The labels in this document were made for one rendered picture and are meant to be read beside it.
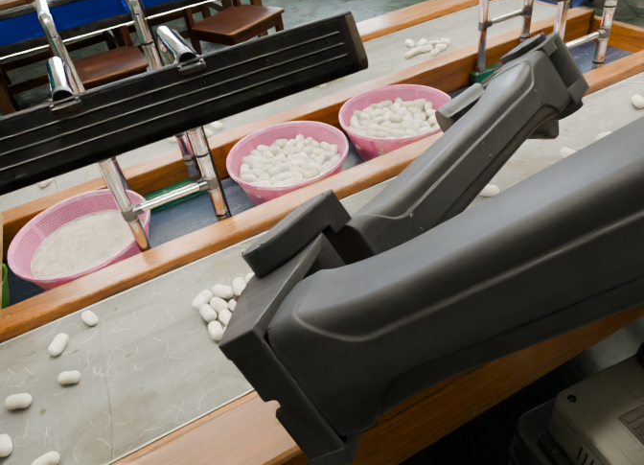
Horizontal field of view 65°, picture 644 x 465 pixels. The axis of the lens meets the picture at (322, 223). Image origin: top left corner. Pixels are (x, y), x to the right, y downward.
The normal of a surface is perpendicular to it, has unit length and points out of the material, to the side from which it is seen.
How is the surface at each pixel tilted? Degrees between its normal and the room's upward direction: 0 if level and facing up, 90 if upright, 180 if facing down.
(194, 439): 0
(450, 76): 90
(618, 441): 1
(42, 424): 0
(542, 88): 52
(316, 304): 26
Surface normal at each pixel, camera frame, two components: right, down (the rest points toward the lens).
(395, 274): -0.54, -0.81
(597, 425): -0.14, -0.76
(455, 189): 0.54, -0.23
